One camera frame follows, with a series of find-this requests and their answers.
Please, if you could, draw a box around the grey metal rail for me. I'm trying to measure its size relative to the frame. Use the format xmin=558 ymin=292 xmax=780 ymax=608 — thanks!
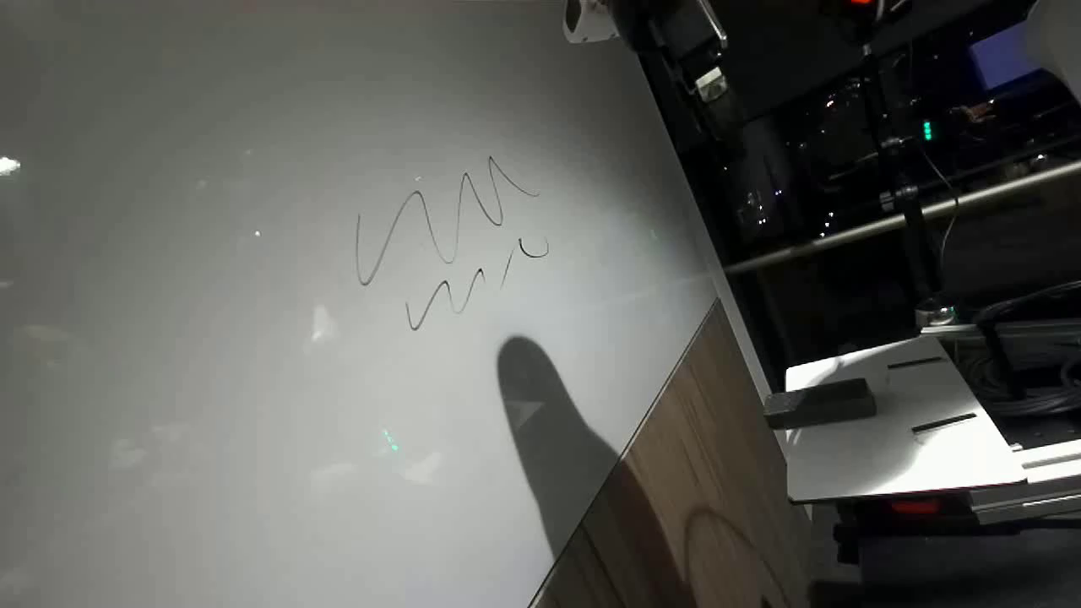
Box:
xmin=724 ymin=156 xmax=1081 ymax=278

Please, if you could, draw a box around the large white whiteboard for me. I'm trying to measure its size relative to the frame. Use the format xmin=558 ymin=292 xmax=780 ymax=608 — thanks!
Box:
xmin=0 ymin=0 xmax=725 ymax=608

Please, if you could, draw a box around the blue lit monitor screen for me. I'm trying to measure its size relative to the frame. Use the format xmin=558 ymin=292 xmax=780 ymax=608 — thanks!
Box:
xmin=965 ymin=16 xmax=1056 ymax=101

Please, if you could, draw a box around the black felt whiteboard eraser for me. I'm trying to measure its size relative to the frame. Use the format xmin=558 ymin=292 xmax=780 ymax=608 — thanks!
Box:
xmin=763 ymin=375 xmax=881 ymax=433

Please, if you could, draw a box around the black tripod pole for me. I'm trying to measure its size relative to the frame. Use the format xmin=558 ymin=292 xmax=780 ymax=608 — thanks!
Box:
xmin=862 ymin=53 xmax=944 ymax=323

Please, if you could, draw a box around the black support stand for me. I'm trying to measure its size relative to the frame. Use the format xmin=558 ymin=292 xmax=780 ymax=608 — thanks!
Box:
xmin=823 ymin=489 xmax=1081 ymax=608

